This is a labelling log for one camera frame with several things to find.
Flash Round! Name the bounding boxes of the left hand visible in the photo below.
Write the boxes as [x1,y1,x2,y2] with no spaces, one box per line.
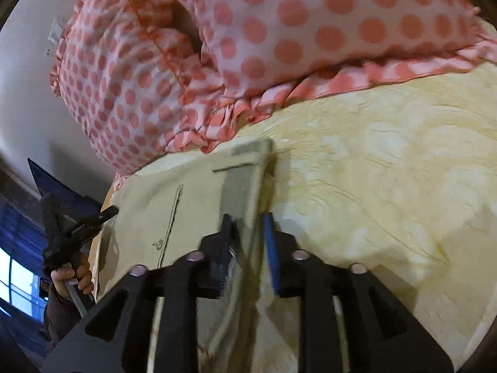
[51,253,93,300]

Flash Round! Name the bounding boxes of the yellow patterned bed sheet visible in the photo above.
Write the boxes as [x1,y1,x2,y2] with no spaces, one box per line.
[88,18,497,371]

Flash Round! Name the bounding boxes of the dark window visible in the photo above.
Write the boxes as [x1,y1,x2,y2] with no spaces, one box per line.
[1,200,47,322]

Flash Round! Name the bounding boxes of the pink polka dot pillow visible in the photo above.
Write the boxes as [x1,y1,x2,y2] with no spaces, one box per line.
[50,0,496,178]

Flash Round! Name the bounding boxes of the white wall socket plate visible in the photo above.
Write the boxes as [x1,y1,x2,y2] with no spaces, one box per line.
[44,17,66,57]

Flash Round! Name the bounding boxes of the khaki beige pants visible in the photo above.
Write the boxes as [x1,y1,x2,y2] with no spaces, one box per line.
[95,138,274,366]

